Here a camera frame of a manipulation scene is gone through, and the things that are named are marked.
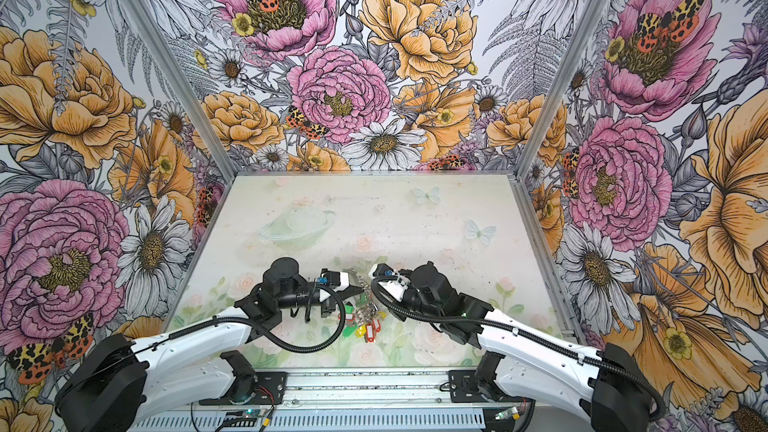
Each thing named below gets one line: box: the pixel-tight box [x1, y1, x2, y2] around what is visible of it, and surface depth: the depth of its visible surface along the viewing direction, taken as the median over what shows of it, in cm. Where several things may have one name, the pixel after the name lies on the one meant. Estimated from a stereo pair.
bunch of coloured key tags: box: [338, 299, 388, 343], surface depth 83 cm
